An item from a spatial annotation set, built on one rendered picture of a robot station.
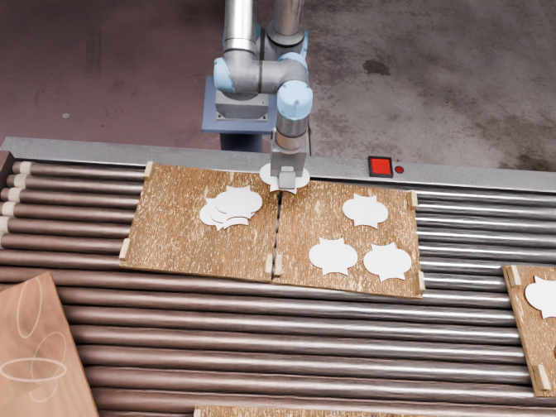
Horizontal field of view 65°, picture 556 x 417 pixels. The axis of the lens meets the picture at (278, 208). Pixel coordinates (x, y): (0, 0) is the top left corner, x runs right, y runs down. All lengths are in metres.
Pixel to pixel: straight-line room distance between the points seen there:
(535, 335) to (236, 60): 1.03
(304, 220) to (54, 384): 0.74
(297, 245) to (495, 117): 2.26
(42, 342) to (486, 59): 3.33
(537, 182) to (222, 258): 1.06
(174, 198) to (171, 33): 2.24
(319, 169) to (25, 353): 0.94
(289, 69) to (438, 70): 2.46
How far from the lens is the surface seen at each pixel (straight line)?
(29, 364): 1.12
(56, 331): 1.12
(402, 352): 1.22
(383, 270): 1.25
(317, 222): 1.29
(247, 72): 1.04
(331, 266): 1.22
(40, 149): 1.59
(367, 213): 1.33
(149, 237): 1.28
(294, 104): 0.95
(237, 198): 1.28
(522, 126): 3.32
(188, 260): 1.23
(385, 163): 1.48
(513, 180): 1.64
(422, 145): 2.89
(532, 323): 1.38
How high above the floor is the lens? 2.04
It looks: 58 degrees down
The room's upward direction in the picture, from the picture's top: 7 degrees clockwise
